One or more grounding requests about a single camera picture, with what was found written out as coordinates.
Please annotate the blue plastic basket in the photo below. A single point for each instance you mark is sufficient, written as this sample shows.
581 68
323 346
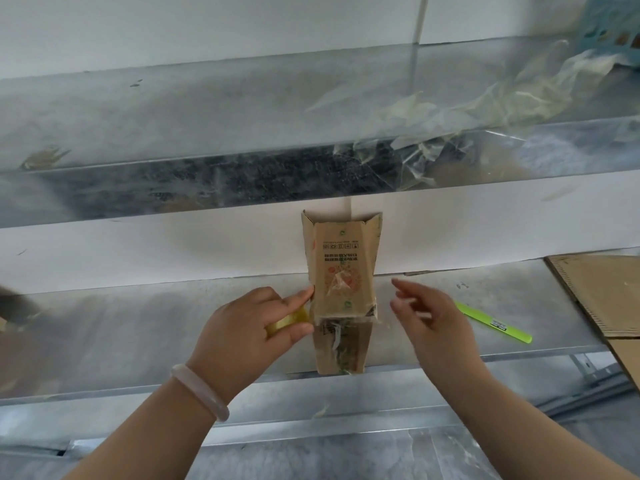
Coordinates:
600 39

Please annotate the plain perforated cardboard box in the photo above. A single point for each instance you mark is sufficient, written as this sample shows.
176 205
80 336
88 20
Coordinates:
600 289

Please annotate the red-lettered cardboard box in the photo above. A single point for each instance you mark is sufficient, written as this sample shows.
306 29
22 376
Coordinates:
340 244

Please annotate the pile of clear tape scraps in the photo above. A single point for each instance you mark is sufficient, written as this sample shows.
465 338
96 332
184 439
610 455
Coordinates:
475 104

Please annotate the small crumpled tape scrap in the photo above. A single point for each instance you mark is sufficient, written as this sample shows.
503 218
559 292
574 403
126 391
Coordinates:
45 158

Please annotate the person's right forearm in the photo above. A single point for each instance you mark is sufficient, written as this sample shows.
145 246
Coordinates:
535 429

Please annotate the green utility knife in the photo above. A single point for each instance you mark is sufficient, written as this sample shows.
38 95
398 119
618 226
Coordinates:
495 323

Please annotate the yellow tape roll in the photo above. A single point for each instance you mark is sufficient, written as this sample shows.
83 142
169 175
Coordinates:
287 322

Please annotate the person's left forearm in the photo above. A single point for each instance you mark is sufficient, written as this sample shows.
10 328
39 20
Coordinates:
145 439

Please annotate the person's right hand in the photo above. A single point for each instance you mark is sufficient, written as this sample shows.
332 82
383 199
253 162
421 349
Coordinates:
445 339

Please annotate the person's left hand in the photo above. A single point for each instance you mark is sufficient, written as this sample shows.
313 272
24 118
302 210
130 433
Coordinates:
235 344

